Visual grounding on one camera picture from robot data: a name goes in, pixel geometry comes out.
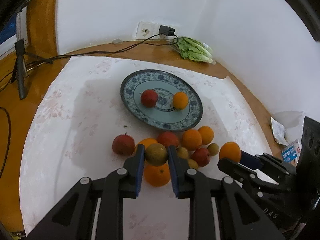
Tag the red apple front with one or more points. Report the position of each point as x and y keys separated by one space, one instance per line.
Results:
x=201 y=156

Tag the small brown-green fruit right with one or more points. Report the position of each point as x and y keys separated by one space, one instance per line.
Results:
x=213 y=149

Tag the red apple middle back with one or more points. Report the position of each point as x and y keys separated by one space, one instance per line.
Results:
x=168 y=139

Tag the red apple on plate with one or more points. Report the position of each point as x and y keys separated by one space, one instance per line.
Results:
x=149 y=98

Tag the white floral tablecloth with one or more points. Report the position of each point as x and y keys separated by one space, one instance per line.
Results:
x=80 y=115

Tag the blue white carton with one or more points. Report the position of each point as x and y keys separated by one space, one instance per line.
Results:
x=292 y=152

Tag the blue white porcelain plate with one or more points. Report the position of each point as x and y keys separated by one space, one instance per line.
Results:
x=164 y=115

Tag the large orange right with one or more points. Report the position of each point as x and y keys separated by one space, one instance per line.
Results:
x=207 y=134

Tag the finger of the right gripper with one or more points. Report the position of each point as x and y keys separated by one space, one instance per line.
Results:
x=266 y=163
x=242 y=174

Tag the orange front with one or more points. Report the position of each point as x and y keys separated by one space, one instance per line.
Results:
x=157 y=176

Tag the red apple far left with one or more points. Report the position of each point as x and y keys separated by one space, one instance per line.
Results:
x=123 y=145

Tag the black power adapter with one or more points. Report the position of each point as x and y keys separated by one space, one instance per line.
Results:
x=166 y=30

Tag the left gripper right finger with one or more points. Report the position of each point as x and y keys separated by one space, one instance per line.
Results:
x=219 y=209

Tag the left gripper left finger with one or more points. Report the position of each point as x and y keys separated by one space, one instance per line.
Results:
x=94 y=208

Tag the small brown-green fruit middle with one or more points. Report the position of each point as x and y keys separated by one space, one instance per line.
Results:
x=182 y=153

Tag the white wall socket panel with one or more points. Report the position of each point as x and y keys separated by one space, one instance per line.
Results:
x=147 y=29

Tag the small brown-green fruit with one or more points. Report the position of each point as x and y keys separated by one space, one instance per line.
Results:
x=182 y=153
x=193 y=164
x=213 y=149

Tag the large orange centre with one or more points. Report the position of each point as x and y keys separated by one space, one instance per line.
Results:
x=191 y=140

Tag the small brown-green fruit front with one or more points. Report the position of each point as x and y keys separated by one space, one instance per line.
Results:
x=193 y=164

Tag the white plastic bag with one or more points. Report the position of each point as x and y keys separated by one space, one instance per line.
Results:
x=287 y=126

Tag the large orange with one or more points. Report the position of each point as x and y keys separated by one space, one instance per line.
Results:
x=207 y=134
x=191 y=140

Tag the bagged green lettuce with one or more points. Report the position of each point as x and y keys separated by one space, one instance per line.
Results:
x=194 y=50

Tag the orange on plate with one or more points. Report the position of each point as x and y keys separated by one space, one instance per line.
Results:
x=180 y=100

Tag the brown-green round fruit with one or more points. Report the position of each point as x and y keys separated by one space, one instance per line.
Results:
x=156 y=154

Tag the black tripod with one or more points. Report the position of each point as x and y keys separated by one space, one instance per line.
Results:
x=20 y=69

